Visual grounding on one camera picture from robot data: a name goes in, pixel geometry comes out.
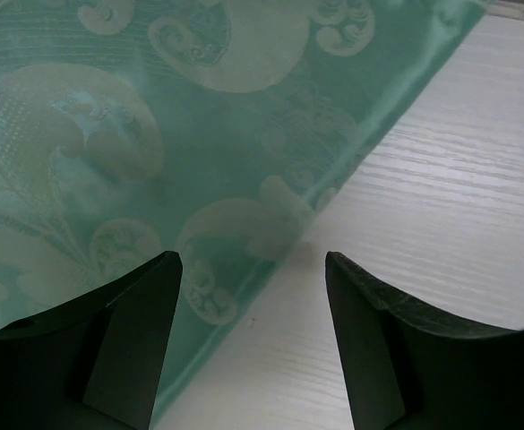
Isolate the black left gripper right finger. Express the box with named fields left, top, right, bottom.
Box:
left=325, top=252, right=524, bottom=429

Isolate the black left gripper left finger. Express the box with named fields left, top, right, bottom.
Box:
left=0, top=252, right=183, bottom=429

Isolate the green patterned cloth placemat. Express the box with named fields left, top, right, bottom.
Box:
left=0, top=1, right=487, bottom=420

